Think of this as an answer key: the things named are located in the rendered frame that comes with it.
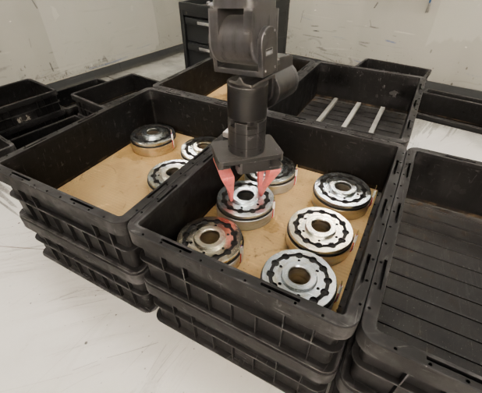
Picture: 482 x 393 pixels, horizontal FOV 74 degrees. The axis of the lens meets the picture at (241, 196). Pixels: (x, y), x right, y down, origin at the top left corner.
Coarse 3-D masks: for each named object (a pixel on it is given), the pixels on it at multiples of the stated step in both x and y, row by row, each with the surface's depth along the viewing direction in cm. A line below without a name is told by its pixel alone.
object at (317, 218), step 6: (312, 216) 52; (318, 216) 52; (306, 222) 51; (312, 222) 51; (324, 222) 52; (330, 222) 51; (306, 228) 50; (312, 228) 50; (330, 228) 50; (312, 234) 49; (318, 234) 49; (324, 234) 49; (330, 234) 49
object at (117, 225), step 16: (176, 96) 75; (192, 96) 74; (96, 112) 68; (64, 128) 62; (32, 144) 58; (0, 160) 53; (192, 160) 53; (0, 176) 52; (16, 176) 50; (176, 176) 50; (32, 192) 49; (48, 192) 47; (160, 192) 47; (64, 208) 47; (80, 208) 44; (96, 208) 44; (96, 224) 44; (112, 224) 42
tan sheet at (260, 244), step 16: (304, 176) 67; (288, 192) 63; (304, 192) 63; (288, 208) 59; (368, 208) 59; (272, 224) 56; (352, 224) 56; (256, 240) 53; (272, 240) 53; (256, 256) 50; (352, 256) 50; (256, 272) 48; (336, 272) 48; (336, 304) 44
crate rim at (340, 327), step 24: (288, 120) 65; (384, 144) 58; (192, 168) 52; (168, 192) 47; (384, 192) 47; (144, 216) 43; (384, 216) 43; (144, 240) 40; (168, 240) 39; (192, 264) 38; (216, 264) 37; (360, 264) 37; (240, 288) 35; (264, 288) 34; (360, 288) 34; (288, 312) 34; (312, 312) 32; (360, 312) 32; (336, 336) 32
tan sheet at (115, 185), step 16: (112, 160) 72; (128, 160) 72; (144, 160) 72; (160, 160) 72; (80, 176) 67; (96, 176) 67; (112, 176) 67; (128, 176) 67; (144, 176) 67; (64, 192) 63; (80, 192) 63; (96, 192) 63; (112, 192) 63; (128, 192) 63; (144, 192) 63; (112, 208) 59; (128, 208) 59
